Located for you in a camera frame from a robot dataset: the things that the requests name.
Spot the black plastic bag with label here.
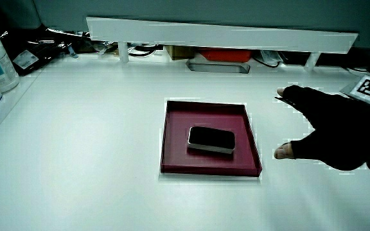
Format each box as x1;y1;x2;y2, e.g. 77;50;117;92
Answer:
3;28;78;76

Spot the long white desk shelf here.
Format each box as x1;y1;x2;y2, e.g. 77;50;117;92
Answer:
85;17;359;72

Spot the person's right hand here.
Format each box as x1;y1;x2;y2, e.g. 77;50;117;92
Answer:
273;74;370;194

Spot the black cable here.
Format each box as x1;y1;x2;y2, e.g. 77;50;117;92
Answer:
251;53;284;69
128;44;164;58

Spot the brown cardboard box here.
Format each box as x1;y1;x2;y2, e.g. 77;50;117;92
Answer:
165;45;197;61

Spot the orange-red box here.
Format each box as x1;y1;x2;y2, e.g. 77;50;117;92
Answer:
198;48;252;64

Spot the shallow dark red box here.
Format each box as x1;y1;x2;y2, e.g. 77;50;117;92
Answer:
159;100;263;178

